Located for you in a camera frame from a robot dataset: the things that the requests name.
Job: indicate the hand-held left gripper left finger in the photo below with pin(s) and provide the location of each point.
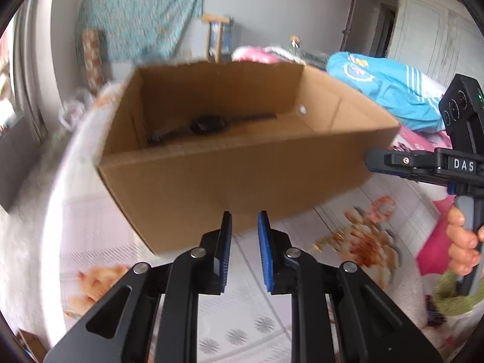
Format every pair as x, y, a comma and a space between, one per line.
226, 249

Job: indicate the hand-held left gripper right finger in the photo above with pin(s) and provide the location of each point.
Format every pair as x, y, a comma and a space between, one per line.
262, 249

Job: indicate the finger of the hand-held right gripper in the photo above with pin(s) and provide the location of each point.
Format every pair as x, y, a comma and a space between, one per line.
397, 160

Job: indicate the brown cardboard box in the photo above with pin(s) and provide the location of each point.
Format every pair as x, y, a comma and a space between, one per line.
227, 174

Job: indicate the person's right hand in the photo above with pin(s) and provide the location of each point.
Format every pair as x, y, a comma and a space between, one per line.
459, 245

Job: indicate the light blue jacket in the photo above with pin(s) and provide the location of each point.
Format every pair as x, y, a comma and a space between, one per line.
389, 90

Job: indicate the white panelled door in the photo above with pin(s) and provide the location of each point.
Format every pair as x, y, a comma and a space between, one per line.
427, 26

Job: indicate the grey patterned cloth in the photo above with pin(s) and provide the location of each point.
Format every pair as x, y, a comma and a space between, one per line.
302, 58

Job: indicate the green fluffy cloth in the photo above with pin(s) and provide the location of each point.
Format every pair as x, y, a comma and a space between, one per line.
452, 295

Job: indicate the small figurine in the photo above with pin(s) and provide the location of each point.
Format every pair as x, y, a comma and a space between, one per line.
295, 41

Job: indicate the white plastic bag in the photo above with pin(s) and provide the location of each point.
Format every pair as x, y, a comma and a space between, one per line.
75, 109

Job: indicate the blue water jug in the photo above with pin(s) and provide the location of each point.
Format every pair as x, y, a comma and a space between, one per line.
225, 39

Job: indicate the wooden stand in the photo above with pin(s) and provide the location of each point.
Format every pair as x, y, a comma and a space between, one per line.
210, 37

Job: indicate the dark grey cabinet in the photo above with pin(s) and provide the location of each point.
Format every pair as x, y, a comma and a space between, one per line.
19, 166

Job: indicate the checkered patterned roll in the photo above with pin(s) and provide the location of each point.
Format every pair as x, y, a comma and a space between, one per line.
92, 56

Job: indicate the grey curtain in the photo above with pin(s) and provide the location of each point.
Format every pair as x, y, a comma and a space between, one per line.
32, 75

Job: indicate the teal floral wall cloth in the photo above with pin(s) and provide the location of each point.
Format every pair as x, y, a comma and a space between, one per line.
143, 11

